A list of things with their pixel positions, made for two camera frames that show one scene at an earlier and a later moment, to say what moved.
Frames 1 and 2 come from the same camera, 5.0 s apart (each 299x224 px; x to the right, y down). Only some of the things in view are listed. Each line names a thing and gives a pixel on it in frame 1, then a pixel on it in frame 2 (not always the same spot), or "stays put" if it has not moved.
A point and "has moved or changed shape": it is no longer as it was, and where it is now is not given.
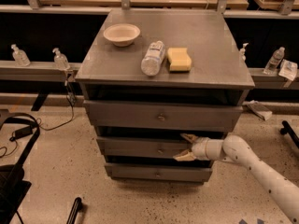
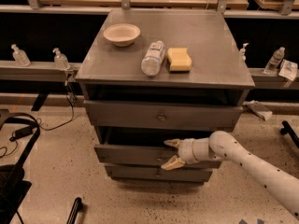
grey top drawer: [160, 114] stays put
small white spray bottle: [243, 50] stays put
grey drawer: [141, 147] has moved or changed shape
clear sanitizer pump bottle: [21, 58] stays put
